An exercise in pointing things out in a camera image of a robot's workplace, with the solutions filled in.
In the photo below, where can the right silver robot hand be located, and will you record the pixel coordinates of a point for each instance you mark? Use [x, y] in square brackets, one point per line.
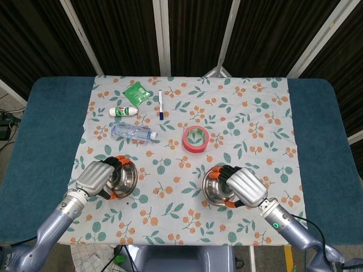
[248, 187]

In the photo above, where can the black box on floor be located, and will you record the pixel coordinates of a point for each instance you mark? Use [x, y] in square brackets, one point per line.
[5, 129]

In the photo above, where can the floral tablecloth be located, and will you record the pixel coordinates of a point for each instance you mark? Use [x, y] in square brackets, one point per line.
[181, 226]

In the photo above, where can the steel bowl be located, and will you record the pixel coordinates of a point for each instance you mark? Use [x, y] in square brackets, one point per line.
[127, 178]
[215, 190]

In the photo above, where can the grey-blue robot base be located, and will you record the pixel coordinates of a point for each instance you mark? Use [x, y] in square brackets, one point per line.
[184, 259]

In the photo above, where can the grey metal stand foot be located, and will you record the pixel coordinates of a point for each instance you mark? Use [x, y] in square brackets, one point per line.
[218, 72]

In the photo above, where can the teal table cover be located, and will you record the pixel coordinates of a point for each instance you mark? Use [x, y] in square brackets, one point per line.
[48, 141]

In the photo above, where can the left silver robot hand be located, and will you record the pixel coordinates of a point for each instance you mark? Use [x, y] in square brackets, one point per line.
[93, 175]

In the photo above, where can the small green object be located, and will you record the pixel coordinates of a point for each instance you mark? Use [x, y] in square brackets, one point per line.
[119, 258]

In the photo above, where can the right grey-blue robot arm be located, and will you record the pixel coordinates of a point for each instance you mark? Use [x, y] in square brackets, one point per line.
[295, 229]

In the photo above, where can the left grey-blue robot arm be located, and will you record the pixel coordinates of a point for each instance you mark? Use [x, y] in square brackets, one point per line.
[54, 226]

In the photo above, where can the green foil packet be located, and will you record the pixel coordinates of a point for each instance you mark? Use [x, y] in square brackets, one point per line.
[136, 93]

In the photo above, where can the red tape roll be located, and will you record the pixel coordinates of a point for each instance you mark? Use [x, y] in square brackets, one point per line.
[187, 144]

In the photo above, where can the white marker pen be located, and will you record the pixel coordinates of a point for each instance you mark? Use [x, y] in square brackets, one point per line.
[160, 103]

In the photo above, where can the small white green-label bottle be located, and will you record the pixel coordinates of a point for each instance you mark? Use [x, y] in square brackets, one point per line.
[122, 111]

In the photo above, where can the white partition frame post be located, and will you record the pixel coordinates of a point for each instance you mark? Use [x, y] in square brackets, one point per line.
[82, 37]
[228, 31]
[317, 39]
[163, 37]

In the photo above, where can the clear plastic water bottle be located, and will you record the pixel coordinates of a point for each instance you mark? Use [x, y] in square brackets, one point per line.
[130, 132]

